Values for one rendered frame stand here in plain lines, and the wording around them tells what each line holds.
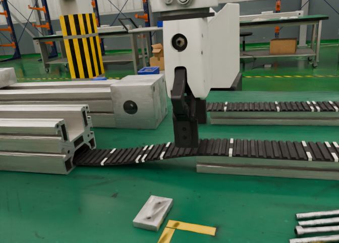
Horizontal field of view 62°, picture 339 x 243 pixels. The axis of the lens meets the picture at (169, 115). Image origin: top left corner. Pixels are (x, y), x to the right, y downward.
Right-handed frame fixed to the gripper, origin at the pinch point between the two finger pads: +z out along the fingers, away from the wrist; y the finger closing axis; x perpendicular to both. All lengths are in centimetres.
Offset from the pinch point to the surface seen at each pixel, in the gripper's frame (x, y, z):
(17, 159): 27.6, -5.0, 4.1
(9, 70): 51, 23, -5
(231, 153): -5.7, -2.3, 2.9
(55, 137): 20.5, -3.9, 0.4
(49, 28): 591, 780, -8
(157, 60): 158, 492, 66
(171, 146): 3.6, 0.7, 3.7
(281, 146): -12.4, 0.7, 3.1
